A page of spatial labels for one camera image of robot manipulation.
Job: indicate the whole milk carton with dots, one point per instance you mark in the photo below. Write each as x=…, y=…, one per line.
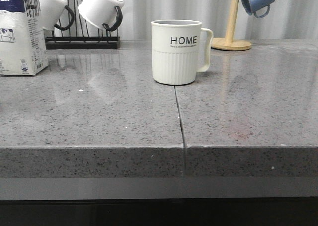
x=22, y=44

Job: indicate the cream HOME mug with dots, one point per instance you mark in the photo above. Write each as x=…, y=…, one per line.
x=175, y=51

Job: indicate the wooden mug tree stand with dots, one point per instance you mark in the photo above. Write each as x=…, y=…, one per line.
x=228, y=43

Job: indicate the black wire mug rack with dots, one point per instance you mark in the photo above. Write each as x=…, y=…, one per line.
x=81, y=34

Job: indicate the white mug black handle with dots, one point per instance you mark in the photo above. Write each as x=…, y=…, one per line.
x=103, y=14
x=51, y=11

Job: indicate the white mug black handle left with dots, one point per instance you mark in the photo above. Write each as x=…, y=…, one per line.
x=51, y=11

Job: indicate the white mug black handle right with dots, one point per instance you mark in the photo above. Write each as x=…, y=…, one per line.
x=103, y=14

